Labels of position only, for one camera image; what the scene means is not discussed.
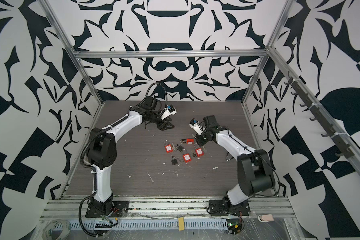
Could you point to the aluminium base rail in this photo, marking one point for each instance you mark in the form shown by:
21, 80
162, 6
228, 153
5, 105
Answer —
160, 214

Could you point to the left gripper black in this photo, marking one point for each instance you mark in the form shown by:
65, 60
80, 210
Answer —
165, 126

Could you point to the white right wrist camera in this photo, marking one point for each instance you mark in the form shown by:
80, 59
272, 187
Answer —
196, 126

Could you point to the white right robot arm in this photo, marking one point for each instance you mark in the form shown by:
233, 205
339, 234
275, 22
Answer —
254, 172

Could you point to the small black padlock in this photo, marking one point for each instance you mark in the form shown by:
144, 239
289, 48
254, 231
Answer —
180, 148
174, 160

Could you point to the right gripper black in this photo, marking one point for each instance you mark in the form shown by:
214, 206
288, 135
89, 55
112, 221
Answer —
202, 142

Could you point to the yellow tape piece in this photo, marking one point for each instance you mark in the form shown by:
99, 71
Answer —
181, 224

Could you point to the tape roll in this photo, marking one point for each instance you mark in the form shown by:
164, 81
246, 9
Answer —
57, 230

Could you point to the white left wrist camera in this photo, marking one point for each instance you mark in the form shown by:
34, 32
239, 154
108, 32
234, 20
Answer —
168, 111

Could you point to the red padlock with key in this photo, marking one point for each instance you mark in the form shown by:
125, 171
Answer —
169, 148

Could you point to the wall hook rack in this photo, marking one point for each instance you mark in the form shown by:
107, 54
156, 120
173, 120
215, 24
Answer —
321, 115

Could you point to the red padlock long shackle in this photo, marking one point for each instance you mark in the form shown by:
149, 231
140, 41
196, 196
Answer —
198, 150

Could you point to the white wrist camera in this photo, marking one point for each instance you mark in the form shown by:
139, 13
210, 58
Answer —
168, 111
196, 126

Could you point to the aluminium cage frame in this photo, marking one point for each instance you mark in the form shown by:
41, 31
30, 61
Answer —
265, 54

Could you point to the pink object on rail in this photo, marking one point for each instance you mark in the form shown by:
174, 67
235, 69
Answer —
266, 218

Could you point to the small metal clip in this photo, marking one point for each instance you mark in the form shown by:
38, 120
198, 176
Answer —
229, 157

